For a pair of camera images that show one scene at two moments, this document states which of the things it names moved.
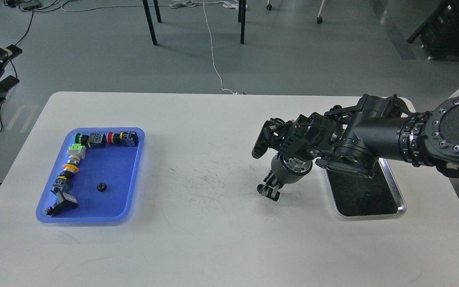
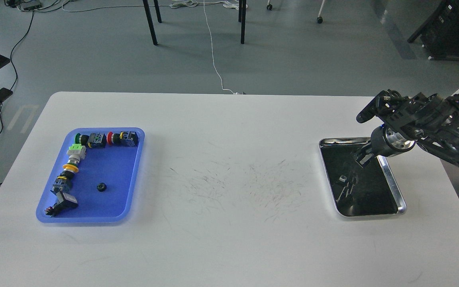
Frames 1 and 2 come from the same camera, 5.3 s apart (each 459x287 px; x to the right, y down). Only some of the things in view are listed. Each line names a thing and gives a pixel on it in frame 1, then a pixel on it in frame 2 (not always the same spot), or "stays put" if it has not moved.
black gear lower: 101,187 stays put
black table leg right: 241,18 stays put
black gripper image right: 285,170 → 383,142
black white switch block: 65,201 stays put
